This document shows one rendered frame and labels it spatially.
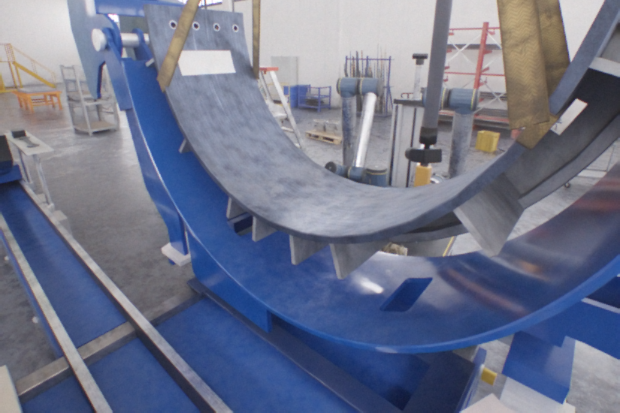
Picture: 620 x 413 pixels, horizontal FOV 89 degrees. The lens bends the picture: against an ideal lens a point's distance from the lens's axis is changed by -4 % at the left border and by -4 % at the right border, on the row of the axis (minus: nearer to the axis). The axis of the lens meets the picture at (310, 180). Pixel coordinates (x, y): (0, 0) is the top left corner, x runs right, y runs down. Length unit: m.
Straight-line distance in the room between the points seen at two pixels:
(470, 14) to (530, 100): 11.34
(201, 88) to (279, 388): 1.74
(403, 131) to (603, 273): 2.55
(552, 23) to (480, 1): 10.68
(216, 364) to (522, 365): 1.47
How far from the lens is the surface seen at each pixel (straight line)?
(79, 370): 2.11
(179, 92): 2.14
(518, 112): 0.93
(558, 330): 1.58
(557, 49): 1.55
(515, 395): 1.74
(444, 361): 2.01
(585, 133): 1.39
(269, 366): 2.02
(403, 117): 3.26
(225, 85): 2.31
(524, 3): 1.01
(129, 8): 2.71
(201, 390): 1.81
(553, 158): 1.42
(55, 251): 3.48
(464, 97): 2.49
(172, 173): 2.25
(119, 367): 2.24
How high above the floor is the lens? 2.12
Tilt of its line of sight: 21 degrees down
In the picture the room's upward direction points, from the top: straight up
